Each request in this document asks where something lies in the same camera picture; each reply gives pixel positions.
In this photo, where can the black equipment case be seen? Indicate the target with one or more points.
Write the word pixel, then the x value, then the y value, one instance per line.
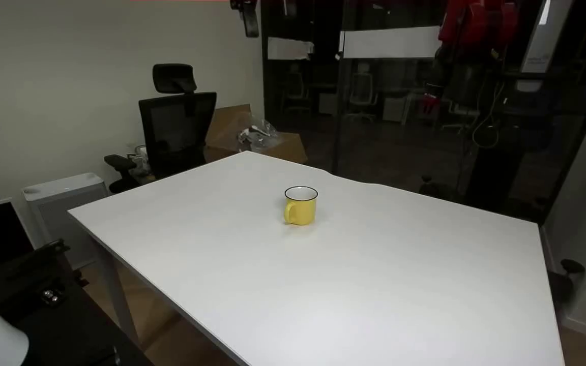
pixel 42 296

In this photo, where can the white radiator heater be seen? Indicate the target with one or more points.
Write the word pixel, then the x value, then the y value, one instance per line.
pixel 50 206

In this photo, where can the red robot in background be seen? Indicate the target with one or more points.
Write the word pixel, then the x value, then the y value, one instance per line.
pixel 470 38

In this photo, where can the brown cardboard box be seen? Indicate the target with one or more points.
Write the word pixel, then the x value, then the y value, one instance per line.
pixel 236 130

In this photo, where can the black office chair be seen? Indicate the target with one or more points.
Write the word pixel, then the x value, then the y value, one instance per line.
pixel 176 122

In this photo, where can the crumpled clear plastic wrap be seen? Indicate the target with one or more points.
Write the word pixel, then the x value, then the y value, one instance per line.
pixel 260 138

